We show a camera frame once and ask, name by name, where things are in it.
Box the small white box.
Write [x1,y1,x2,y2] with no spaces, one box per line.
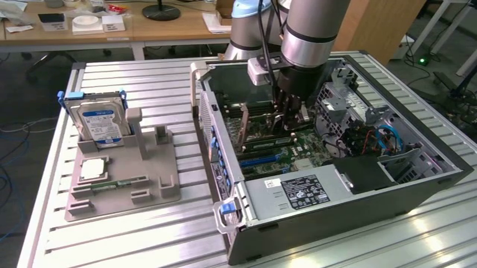
[100,15,125,34]

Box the wooden desk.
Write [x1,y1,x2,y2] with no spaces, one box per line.
[0,0,239,61]

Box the green RAM stick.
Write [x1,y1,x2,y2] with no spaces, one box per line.
[88,180,133,191]

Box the grey power supply unit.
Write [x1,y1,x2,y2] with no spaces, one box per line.
[240,164,353,222]

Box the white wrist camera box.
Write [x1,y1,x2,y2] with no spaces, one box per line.
[245,55,295,87]

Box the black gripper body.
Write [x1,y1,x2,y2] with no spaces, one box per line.
[276,63,325,102]

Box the white desk frame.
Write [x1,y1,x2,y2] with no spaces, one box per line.
[404,0,477,76]

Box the white box with black top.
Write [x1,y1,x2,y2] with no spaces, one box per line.
[37,12,70,32]

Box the wooden cabinet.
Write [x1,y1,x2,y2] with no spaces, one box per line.
[333,0,428,65]

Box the cardboard box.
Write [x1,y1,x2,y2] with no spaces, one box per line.
[214,0,240,20]

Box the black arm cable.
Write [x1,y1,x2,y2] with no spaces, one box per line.
[256,0,284,86]

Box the white round holder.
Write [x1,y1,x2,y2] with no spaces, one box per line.
[70,15,104,36]

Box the silver CPU chip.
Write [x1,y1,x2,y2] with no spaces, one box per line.
[78,158,108,180]

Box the hard disk with blue carrier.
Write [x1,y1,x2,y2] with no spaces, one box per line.
[54,88,130,149]

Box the grey plastic parts rack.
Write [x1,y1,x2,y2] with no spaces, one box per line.
[65,107,182,223]

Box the blue disk wire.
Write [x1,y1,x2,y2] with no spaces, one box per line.
[372,126,403,155]

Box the white paper stack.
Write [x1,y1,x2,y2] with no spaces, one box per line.
[201,12,232,35]

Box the black round lamp base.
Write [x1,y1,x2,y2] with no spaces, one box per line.
[140,0,182,21]

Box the open grey PC case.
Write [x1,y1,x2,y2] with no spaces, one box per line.
[188,54,474,266]

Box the metal drive cage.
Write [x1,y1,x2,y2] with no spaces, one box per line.
[315,63,396,132]

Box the blue floor cable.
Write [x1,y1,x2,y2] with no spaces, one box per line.
[0,131,30,241]

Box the green motherboard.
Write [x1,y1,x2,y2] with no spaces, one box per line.
[219,94,337,181]

